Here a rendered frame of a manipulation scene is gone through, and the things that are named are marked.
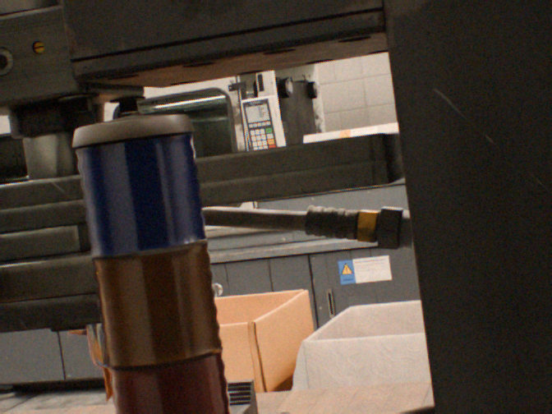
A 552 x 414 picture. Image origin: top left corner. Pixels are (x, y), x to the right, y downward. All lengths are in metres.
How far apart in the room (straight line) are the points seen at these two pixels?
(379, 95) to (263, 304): 3.80
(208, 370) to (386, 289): 4.85
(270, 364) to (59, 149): 2.39
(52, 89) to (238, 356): 2.37
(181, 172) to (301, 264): 4.94
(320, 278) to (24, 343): 1.78
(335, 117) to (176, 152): 6.88
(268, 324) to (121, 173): 2.67
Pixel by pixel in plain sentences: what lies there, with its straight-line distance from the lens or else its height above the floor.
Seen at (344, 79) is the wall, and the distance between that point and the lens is 7.18.
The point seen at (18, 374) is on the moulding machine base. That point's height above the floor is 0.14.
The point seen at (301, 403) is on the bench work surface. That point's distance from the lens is 1.17.
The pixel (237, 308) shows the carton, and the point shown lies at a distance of 3.47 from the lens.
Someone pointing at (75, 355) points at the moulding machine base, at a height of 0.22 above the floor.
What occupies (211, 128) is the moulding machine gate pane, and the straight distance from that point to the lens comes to 5.34.
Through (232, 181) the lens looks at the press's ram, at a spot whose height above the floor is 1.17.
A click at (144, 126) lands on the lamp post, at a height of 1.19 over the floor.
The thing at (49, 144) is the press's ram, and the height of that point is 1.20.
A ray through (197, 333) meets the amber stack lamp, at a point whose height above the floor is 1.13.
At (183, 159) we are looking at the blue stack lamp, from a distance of 0.32.
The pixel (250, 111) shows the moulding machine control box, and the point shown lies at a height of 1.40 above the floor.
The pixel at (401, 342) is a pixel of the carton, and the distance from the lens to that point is 2.83.
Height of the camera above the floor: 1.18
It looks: 3 degrees down
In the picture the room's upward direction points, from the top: 8 degrees counter-clockwise
